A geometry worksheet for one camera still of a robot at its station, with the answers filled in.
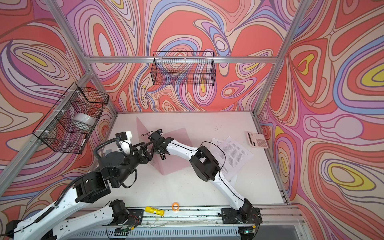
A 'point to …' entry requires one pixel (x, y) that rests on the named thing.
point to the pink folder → (165, 164)
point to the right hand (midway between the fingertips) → (160, 150)
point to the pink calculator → (256, 140)
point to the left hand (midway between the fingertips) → (153, 142)
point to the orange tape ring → (172, 206)
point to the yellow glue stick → (153, 210)
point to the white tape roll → (84, 118)
